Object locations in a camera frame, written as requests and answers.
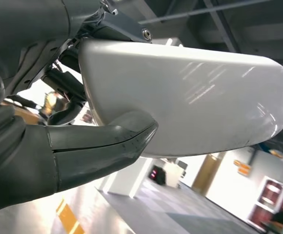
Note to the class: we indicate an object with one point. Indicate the wooden door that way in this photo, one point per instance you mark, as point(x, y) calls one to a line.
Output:
point(206, 174)

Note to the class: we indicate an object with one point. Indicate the white square pillar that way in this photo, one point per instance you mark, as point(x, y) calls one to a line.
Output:
point(129, 177)

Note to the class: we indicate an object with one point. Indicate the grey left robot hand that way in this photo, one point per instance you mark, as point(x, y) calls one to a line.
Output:
point(94, 155)

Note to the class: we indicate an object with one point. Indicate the red and white cabinet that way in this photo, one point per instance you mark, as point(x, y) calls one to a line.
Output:
point(268, 200)

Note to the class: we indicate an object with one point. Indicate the yellow floor tape strip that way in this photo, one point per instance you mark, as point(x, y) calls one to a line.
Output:
point(69, 219)

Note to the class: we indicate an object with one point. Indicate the orange wall sign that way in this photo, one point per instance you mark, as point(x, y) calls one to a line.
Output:
point(243, 168)

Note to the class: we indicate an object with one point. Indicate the black equipment case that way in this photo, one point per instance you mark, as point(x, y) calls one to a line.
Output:
point(157, 175)

